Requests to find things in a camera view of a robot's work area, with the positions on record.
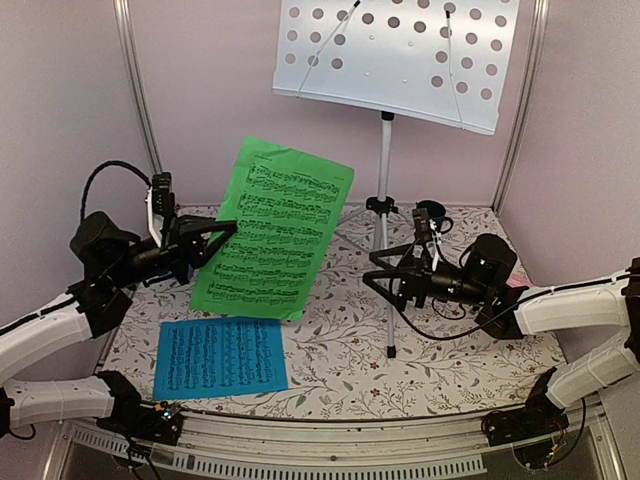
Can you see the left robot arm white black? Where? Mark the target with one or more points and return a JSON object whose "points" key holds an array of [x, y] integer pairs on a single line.
{"points": [[114, 261]]}

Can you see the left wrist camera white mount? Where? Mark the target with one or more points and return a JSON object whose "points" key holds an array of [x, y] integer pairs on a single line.
{"points": [[160, 207]]}

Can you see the right aluminium frame post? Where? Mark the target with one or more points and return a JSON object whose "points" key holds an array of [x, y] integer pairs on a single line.
{"points": [[533, 58]]}

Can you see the green sheet music page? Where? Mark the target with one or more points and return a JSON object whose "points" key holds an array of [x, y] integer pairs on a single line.
{"points": [[286, 204]]}

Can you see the pink plastic plate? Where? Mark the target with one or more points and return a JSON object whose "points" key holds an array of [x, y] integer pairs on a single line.
{"points": [[517, 281]]}

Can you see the left aluminium frame post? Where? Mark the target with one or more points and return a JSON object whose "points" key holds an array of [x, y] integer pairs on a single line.
{"points": [[126, 34]]}

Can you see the white perforated music stand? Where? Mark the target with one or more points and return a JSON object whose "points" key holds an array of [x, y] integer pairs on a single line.
{"points": [[440, 61]]}

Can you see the blue sheet music page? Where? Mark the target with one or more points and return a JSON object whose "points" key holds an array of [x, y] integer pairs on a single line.
{"points": [[216, 358]]}

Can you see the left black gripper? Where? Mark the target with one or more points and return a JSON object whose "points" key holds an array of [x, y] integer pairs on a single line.
{"points": [[183, 244]]}

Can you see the dark blue mug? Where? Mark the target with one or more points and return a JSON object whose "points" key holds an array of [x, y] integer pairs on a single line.
{"points": [[438, 213]]}

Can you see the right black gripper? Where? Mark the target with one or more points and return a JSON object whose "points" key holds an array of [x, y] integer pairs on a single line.
{"points": [[416, 273]]}

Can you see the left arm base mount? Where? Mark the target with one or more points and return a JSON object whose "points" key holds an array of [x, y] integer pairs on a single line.
{"points": [[131, 418]]}

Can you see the aluminium frame post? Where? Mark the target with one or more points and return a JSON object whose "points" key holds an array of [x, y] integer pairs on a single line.
{"points": [[533, 58], [126, 34]]}

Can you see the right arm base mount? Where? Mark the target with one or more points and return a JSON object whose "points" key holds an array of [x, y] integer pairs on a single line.
{"points": [[525, 415]]}

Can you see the front aluminium rail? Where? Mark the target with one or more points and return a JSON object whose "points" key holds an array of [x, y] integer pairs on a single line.
{"points": [[449, 447]]}

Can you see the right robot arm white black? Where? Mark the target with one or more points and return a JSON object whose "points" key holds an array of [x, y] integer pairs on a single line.
{"points": [[507, 312]]}

